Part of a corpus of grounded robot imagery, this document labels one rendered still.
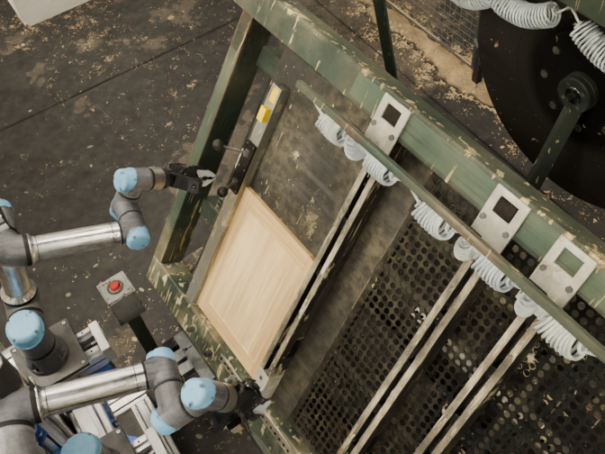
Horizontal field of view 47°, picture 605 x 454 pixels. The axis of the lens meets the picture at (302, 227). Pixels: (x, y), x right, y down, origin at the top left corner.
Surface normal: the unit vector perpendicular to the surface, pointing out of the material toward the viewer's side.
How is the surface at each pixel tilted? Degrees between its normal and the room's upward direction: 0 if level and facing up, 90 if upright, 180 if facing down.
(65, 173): 0
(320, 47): 56
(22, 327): 7
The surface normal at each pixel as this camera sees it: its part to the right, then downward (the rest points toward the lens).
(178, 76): -0.09, -0.59
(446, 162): -0.72, 0.09
